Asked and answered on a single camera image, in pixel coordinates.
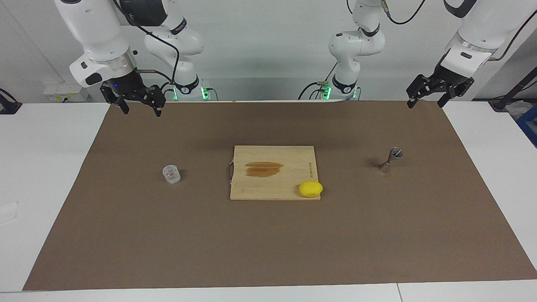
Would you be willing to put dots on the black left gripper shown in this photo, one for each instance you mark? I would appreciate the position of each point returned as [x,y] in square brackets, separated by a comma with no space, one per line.
[451,77]

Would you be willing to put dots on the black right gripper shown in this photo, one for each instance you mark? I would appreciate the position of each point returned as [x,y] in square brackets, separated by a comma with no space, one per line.
[126,84]

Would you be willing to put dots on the metal jigger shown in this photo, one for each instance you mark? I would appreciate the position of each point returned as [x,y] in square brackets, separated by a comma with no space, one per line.
[395,153]

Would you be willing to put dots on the clear glass cup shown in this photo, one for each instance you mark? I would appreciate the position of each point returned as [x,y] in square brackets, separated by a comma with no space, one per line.
[171,175]

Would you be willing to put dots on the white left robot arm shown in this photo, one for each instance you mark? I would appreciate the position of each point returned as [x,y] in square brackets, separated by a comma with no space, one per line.
[356,42]

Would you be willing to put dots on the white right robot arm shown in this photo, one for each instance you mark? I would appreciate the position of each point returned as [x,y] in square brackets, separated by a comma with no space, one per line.
[96,29]

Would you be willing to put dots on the black stand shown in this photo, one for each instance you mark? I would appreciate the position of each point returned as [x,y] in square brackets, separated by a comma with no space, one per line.
[500,104]

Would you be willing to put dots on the brown table mat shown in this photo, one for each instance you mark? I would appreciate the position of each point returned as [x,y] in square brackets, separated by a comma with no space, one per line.
[126,230]

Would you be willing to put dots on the wooden cutting board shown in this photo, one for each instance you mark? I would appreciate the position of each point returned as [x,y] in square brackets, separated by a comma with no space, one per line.
[272,184]

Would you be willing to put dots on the yellow lemon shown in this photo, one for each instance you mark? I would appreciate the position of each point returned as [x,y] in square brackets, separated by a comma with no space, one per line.
[310,189]

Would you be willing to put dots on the white tape patch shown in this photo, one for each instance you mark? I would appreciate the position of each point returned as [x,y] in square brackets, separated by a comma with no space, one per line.
[8,213]

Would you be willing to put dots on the white wall socket box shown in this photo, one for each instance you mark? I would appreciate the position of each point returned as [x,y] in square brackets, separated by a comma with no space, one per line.
[63,90]

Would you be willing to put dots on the black clamp mount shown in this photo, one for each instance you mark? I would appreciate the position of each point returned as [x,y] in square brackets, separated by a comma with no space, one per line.
[8,107]

